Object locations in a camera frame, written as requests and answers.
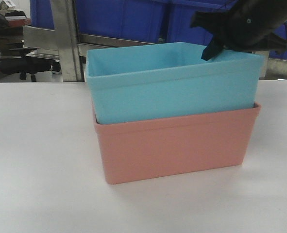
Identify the blue bin centre right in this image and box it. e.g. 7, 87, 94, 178
166, 0, 235, 45

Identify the black office chair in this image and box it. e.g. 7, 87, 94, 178
0, 48, 61, 82

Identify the metal shelf rack frame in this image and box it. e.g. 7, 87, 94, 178
22, 0, 287, 82

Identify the blue bin centre left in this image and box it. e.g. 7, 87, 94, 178
76, 0, 169, 43

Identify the pink plastic box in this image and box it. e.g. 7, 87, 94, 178
94, 103, 261, 184

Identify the light blue plastic box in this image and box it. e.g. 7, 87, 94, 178
85, 42, 263, 124

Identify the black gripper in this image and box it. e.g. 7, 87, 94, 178
190, 0, 287, 61

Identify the blue bin far left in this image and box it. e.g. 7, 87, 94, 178
30, 0, 54, 30

